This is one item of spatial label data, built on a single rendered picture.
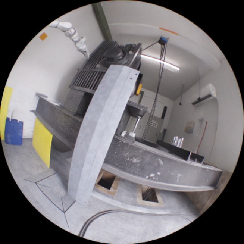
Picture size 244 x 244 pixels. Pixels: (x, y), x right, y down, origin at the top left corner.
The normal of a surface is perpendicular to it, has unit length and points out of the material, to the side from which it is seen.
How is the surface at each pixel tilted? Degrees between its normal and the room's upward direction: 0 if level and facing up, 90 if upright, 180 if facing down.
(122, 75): 90
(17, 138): 89
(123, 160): 90
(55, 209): 10
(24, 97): 90
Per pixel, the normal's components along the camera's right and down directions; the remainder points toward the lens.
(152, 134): -0.15, -0.10
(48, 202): 0.34, -0.93
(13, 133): 0.89, 0.33
